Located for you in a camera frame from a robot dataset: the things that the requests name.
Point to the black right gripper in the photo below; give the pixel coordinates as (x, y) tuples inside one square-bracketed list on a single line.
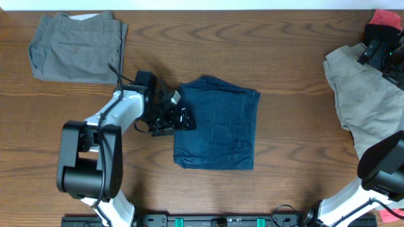
[(375, 56)]

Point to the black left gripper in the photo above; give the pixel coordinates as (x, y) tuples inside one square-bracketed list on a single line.
[(173, 125)]

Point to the blue shorts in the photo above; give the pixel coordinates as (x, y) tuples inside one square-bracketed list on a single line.
[(226, 118)]

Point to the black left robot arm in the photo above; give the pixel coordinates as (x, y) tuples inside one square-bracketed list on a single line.
[(90, 165)]

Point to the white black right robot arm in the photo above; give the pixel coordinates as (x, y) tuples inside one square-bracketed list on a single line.
[(379, 182)]

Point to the black garment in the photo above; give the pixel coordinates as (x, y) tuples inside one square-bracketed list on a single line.
[(384, 33)]

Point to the red garment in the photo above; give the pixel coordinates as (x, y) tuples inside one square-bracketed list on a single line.
[(387, 18)]

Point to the light grey shorts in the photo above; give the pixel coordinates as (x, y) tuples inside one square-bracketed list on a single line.
[(367, 105)]

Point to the folded grey shorts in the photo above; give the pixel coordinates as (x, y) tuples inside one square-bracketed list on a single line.
[(78, 49)]

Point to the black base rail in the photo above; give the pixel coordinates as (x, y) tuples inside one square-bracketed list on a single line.
[(161, 220)]

